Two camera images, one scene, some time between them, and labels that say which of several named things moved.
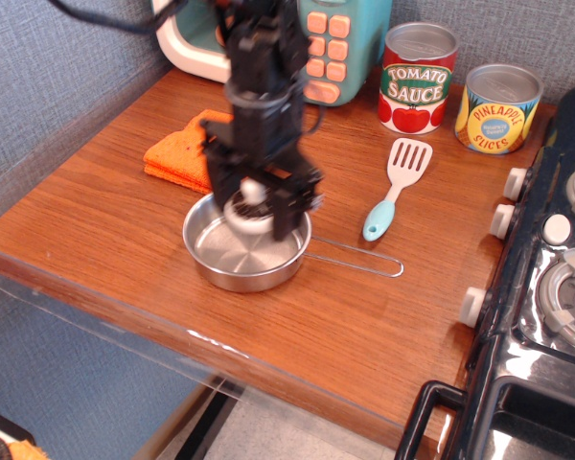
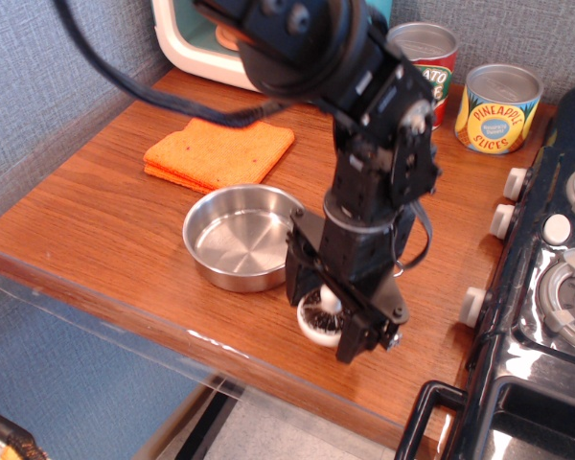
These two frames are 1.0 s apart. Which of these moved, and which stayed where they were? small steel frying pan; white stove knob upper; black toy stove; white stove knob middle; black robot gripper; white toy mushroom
Moved: white toy mushroom; black robot gripper
Stayed: small steel frying pan; black toy stove; white stove knob upper; white stove knob middle
